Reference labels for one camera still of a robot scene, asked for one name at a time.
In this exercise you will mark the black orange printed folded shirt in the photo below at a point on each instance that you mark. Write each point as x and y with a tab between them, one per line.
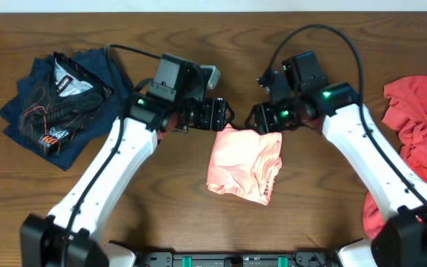
62	104

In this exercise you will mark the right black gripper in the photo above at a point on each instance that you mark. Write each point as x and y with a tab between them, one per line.
266	119

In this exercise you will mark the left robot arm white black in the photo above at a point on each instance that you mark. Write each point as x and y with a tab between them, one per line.
71	234

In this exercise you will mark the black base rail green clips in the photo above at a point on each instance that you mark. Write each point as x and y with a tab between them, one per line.
295	259

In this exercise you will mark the navy blue folded shirt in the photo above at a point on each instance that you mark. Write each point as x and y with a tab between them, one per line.
94	61

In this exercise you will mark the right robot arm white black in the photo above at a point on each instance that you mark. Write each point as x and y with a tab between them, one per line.
399	193

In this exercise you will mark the light coral pink shirt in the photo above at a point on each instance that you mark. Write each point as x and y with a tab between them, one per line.
245	164

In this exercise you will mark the red t-shirt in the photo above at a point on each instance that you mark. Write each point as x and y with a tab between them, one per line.
407	115

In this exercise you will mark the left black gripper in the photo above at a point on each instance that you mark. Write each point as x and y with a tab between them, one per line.
219	115

